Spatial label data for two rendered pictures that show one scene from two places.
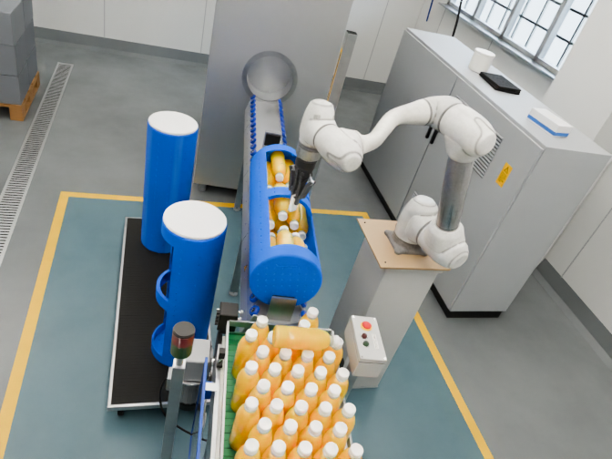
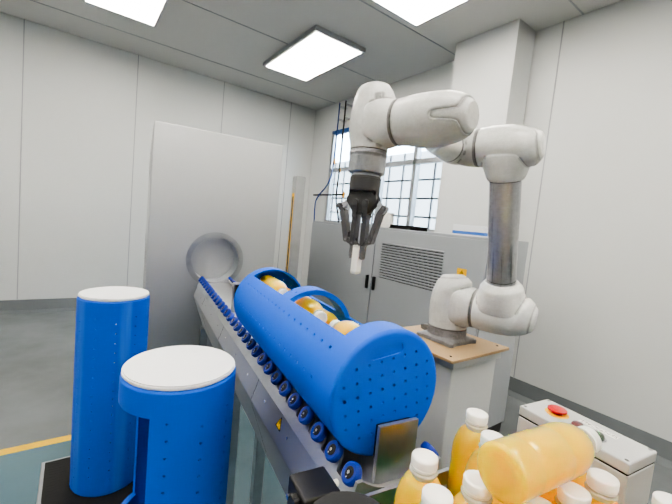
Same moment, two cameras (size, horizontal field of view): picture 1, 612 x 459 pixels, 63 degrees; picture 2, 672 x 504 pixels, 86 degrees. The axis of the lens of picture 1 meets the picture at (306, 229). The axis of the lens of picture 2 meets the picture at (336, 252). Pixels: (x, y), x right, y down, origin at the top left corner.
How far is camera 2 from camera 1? 1.24 m
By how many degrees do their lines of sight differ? 33
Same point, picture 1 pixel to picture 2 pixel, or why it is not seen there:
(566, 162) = not seen: hidden behind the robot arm
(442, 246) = (512, 305)
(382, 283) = (451, 391)
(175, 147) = (121, 318)
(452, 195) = (509, 231)
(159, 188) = (99, 387)
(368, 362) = (638, 468)
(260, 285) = (349, 413)
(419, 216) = (460, 290)
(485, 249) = not seen: hidden behind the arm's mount
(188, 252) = (181, 420)
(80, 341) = not seen: outside the picture
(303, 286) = (413, 392)
